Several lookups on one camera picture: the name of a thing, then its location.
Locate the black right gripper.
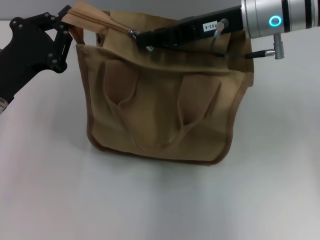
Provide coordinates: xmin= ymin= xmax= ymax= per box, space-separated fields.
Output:
xmin=135 ymin=6 xmax=245 ymax=51

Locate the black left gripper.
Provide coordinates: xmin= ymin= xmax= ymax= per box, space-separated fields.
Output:
xmin=0 ymin=4 xmax=77 ymax=104

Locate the silver metal zipper pull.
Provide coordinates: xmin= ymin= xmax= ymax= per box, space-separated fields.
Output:
xmin=128 ymin=28 xmax=154 ymax=52

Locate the khaki canvas food bag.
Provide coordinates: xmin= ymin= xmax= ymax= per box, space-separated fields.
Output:
xmin=62 ymin=0 xmax=255 ymax=166

